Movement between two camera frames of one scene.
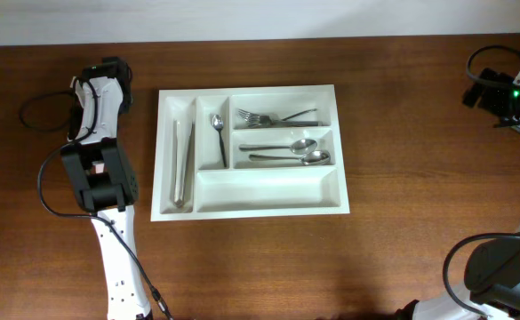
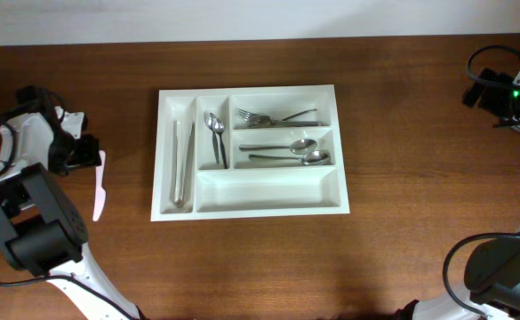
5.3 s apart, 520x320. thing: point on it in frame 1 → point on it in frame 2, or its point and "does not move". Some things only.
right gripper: (489, 101) does not move
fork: (254, 120) does not move
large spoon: (302, 146) does not move
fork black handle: (260, 121) → (256, 120)
